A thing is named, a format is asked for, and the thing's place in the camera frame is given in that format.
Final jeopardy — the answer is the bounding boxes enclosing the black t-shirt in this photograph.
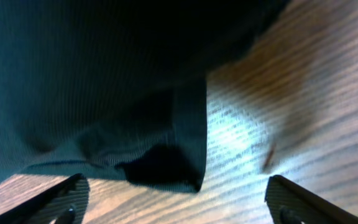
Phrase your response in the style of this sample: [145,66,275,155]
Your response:
[0,1,288,193]

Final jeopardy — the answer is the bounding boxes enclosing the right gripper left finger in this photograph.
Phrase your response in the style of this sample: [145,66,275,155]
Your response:
[0,174,90,224]

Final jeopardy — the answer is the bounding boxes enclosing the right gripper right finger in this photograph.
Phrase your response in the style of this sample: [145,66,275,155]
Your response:
[265,175,358,224]

